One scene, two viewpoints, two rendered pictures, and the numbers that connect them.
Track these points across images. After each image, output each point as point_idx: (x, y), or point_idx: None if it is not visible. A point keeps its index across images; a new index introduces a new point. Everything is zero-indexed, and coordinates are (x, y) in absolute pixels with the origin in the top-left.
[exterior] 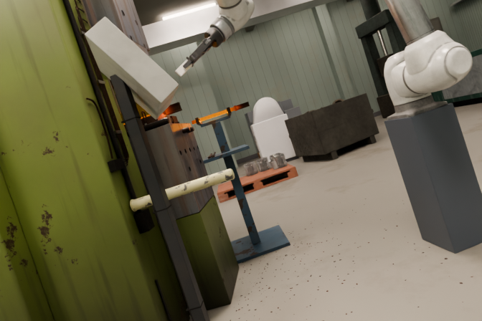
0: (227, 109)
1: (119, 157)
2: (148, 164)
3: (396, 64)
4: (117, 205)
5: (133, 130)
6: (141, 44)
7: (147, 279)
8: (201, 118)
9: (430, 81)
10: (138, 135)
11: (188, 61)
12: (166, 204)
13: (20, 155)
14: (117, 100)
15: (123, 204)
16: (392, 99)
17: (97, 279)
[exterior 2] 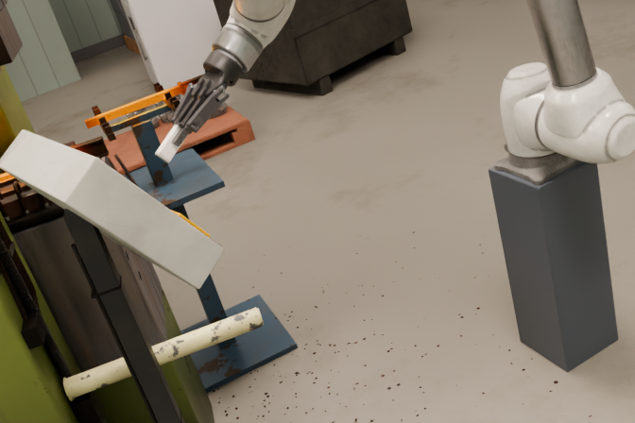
0: (174, 105)
1: (30, 307)
2: (147, 361)
3: (525, 95)
4: (49, 404)
5: (117, 308)
6: (0, 4)
7: None
8: (107, 115)
9: (580, 156)
10: (126, 315)
11: (184, 133)
12: (179, 416)
13: None
14: (78, 256)
15: (58, 397)
16: (509, 143)
17: None
